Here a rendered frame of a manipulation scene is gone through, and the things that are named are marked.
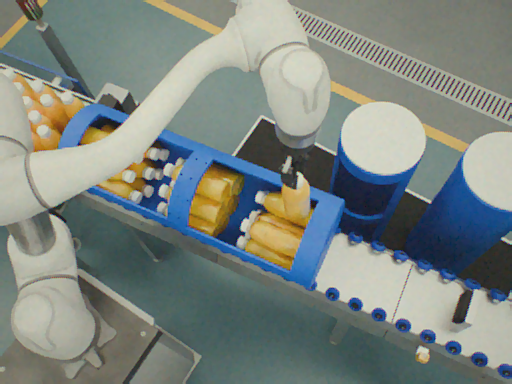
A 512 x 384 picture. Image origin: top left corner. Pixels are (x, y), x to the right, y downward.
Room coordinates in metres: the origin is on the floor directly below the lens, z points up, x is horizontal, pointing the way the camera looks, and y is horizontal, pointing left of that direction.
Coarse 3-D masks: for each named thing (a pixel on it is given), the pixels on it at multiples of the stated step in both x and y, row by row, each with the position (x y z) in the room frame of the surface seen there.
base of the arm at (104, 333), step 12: (84, 300) 0.41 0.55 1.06; (96, 312) 0.37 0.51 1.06; (96, 324) 0.33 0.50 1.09; (108, 324) 0.33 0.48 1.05; (96, 336) 0.29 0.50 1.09; (108, 336) 0.29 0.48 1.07; (96, 348) 0.26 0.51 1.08; (60, 360) 0.25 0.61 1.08; (72, 360) 0.24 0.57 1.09; (84, 360) 0.24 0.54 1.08; (96, 360) 0.23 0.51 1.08; (72, 372) 0.21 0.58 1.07
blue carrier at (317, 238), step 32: (160, 160) 0.88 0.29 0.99; (192, 160) 0.73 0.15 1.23; (224, 160) 0.72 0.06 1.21; (96, 192) 0.74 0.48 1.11; (192, 192) 0.63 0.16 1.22; (256, 192) 0.69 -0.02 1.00; (320, 192) 0.57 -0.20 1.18; (320, 224) 0.46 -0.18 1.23; (256, 256) 0.43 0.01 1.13; (320, 256) 0.38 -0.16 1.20
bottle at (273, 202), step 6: (264, 198) 0.61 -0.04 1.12; (270, 198) 0.60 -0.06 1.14; (276, 198) 0.60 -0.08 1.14; (282, 198) 0.59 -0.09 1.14; (264, 204) 0.59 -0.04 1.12; (270, 204) 0.58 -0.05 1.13; (276, 204) 0.58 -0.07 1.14; (282, 204) 0.57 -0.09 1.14; (270, 210) 0.57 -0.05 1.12; (276, 210) 0.56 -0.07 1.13; (282, 210) 0.56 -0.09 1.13; (312, 210) 0.54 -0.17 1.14; (282, 216) 0.55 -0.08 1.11; (294, 222) 0.52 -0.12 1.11; (300, 222) 0.52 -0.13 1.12; (306, 222) 0.51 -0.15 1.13
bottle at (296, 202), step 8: (304, 184) 0.50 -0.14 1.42; (288, 192) 0.49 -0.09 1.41; (296, 192) 0.49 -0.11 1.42; (304, 192) 0.49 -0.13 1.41; (288, 200) 0.49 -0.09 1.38; (296, 200) 0.48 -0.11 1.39; (304, 200) 0.48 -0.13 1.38; (288, 208) 0.49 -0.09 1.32; (296, 208) 0.48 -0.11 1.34; (304, 208) 0.48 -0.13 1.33; (288, 216) 0.49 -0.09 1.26; (296, 216) 0.48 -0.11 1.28; (304, 216) 0.48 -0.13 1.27
